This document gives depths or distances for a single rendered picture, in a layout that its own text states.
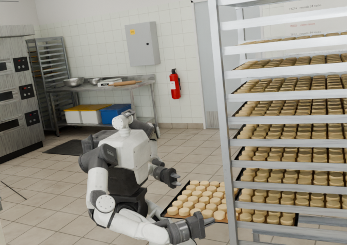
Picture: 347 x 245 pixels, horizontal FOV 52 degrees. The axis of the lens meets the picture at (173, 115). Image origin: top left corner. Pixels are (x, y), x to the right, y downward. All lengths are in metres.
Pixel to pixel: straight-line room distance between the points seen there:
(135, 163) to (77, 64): 5.59
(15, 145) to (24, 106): 0.63
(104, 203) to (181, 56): 4.61
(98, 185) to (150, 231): 0.30
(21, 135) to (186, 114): 2.69
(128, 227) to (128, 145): 0.43
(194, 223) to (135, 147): 0.49
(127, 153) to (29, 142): 4.55
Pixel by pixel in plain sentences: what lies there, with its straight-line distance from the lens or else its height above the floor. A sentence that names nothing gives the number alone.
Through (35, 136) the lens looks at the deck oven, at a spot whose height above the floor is 0.23.
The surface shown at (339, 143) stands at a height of 1.14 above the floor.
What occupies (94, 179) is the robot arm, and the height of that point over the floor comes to 1.02.
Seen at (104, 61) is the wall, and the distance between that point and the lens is 6.81.
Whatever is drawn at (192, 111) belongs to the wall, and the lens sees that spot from 6.00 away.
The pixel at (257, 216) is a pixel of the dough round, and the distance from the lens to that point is 1.60.
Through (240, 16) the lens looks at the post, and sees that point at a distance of 1.78.
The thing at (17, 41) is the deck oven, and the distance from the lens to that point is 6.18.
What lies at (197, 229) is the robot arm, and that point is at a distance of 1.58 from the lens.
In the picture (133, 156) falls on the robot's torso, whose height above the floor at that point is 1.03.
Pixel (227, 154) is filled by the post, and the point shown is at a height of 1.10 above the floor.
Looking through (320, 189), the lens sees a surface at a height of 0.96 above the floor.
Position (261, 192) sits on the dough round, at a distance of 1.61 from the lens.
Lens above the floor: 1.58
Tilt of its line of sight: 12 degrees down
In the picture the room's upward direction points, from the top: 7 degrees counter-clockwise
